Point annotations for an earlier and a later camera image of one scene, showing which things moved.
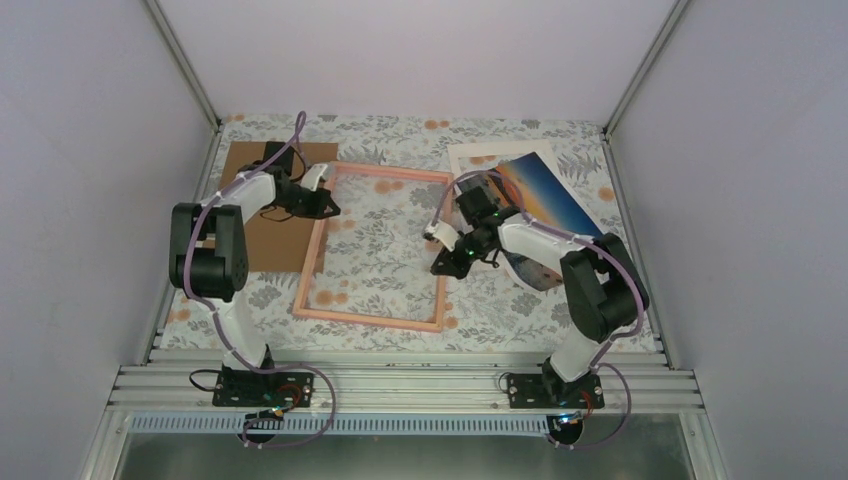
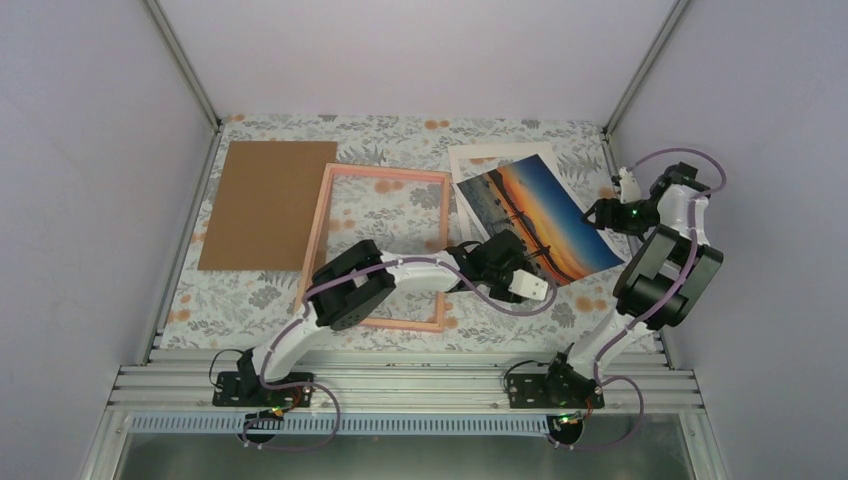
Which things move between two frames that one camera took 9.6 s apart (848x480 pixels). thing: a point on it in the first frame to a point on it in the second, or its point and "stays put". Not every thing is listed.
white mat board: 520,147 stays put
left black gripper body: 300,206 to 491,275
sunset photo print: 530,185 stays put
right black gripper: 451,267 to 609,217
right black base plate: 547,391 stays put
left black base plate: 274,390 stays put
